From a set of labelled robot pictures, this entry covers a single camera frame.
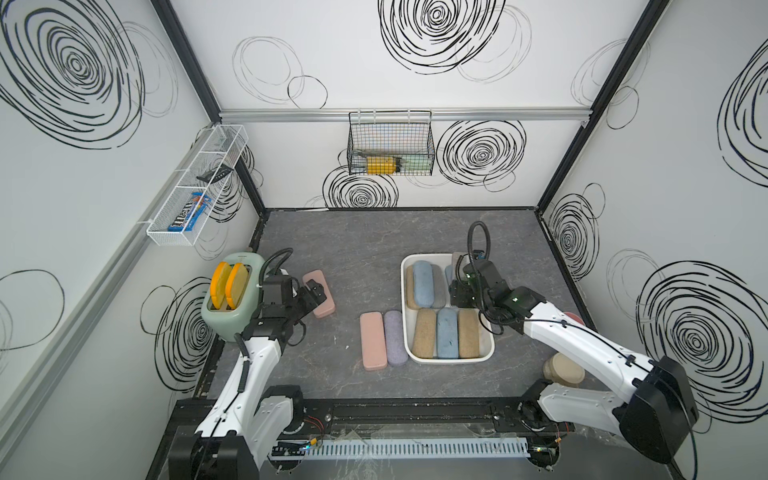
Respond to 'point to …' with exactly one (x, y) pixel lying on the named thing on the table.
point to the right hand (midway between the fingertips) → (461, 288)
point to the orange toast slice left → (219, 283)
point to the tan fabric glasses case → (410, 290)
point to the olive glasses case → (425, 334)
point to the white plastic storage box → (486, 335)
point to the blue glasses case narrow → (423, 284)
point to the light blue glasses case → (447, 327)
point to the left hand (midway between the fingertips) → (311, 293)
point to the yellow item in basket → (381, 165)
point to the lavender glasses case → (397, 352)
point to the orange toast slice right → (236, 284)
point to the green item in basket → (416, 164)
